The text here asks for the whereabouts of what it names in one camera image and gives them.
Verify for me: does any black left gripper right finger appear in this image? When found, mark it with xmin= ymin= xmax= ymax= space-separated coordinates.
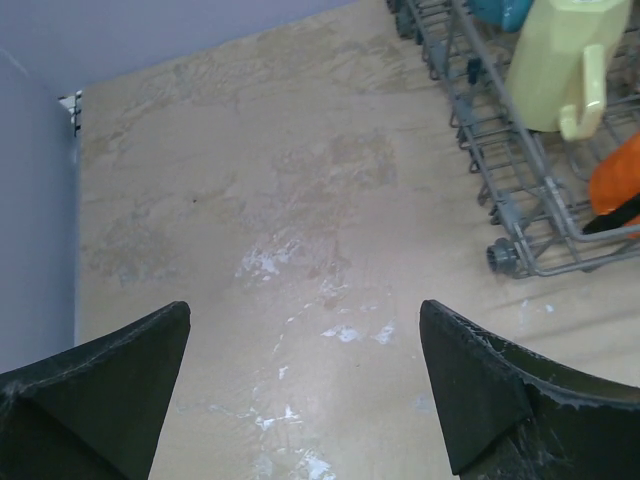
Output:
xmin=419 ymin=300 xmax=639 ymax=479

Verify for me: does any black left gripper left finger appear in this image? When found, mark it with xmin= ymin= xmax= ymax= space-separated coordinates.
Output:
xmin=1 ymin=301 xmax=191 ymax=479

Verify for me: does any orange mug black handle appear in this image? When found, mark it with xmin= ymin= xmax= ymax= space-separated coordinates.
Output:
xmin=582 ymin=132 xmax=639 ymax=235

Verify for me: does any pale yellow faceted mug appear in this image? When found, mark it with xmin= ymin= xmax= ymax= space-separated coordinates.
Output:
xmin=505 ymin=0 xmax=632 ymax=142

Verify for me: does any blue flower mug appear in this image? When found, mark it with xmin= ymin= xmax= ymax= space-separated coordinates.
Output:
xmin=468 ymin=0 xmax=533 ymax=33

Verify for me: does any grey wire dish rack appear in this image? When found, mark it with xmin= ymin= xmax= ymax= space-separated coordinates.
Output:
xmin=388 ymin=1 xmax=639 ymax=278

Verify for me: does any metal table corner bracket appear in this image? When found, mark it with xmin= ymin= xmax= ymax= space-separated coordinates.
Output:
xmin=58 ymin=90 xmax=83 ymax=136

